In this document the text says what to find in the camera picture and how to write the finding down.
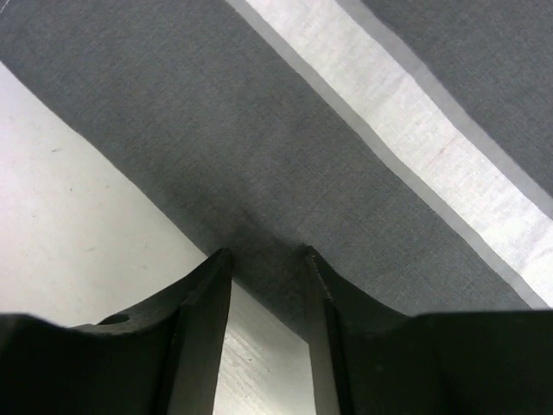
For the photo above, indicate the grey cloth placemat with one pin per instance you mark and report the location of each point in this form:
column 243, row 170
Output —
column 408, row 142

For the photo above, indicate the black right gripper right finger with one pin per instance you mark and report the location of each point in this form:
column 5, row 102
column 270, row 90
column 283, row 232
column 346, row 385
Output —
column 367, row 358

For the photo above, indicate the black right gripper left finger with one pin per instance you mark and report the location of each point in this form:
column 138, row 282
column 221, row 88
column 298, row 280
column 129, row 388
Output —
column 159, row 356

